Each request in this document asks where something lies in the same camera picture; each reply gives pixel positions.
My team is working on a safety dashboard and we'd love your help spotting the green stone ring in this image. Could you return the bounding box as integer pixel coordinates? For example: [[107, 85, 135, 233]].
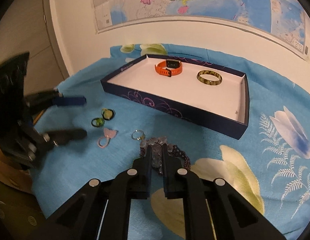
[[90, 117, 106, 128]]

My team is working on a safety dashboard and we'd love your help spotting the pink heart ring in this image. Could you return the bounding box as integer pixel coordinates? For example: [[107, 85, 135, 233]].
[[97, 127, 119, 149]]

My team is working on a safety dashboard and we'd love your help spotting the purple beaded bracelet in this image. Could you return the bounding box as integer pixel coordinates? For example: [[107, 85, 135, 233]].
[[139, 136, 192, 175]]

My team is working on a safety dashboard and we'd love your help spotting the orange smart watch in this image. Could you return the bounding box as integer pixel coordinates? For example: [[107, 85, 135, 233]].
[[154, 59, 183, 77]]

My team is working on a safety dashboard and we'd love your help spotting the tortoiseshell bangle bracelet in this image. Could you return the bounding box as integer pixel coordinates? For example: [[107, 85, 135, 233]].
[[196, 69, 223, 86]]

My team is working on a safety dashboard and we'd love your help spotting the blue floral bedsheet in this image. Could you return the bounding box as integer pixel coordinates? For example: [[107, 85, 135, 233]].
[[31, 44, 310, 239]]

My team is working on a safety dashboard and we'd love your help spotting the wooden door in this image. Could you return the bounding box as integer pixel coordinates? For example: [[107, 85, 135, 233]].
[[0, 0, 69, 94]]

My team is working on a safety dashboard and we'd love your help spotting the dark blue tray box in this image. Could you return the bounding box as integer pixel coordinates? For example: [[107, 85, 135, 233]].
[[101, 54, 249, 139]]

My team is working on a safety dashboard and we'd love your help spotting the yellow stone ring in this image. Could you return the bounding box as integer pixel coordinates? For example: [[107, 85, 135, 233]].
[[101, 108, 116, 121]]

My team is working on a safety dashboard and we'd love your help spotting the silver ring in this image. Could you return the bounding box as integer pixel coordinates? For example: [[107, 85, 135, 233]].
[[130, 129, 146, 141]]

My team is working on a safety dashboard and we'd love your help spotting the colourful wall map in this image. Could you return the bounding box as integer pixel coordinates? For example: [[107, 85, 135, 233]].
[[93, 0, 306, 52]]

